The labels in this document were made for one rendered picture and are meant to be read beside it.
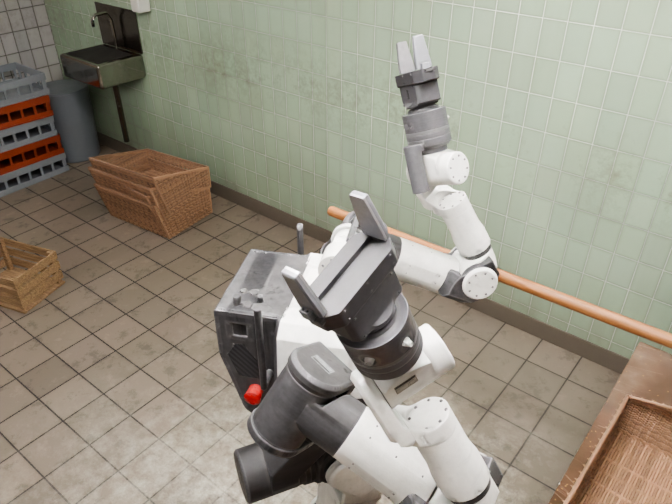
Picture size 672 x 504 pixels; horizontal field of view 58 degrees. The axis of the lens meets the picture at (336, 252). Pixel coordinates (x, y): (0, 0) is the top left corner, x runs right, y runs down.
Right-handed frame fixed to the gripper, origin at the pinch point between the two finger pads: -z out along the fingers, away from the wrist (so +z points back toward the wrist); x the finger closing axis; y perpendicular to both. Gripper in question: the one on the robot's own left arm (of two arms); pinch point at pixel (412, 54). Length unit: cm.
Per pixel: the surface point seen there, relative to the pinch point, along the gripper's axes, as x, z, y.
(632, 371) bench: -46, 116, -75
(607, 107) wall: -91, 33, -115
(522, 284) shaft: -8, 56, -19
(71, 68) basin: -344, -56, 97
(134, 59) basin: -331, -52, 55
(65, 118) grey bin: -384, -28, 116
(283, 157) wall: -253, 31, -13
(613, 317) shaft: 8, 64, -31
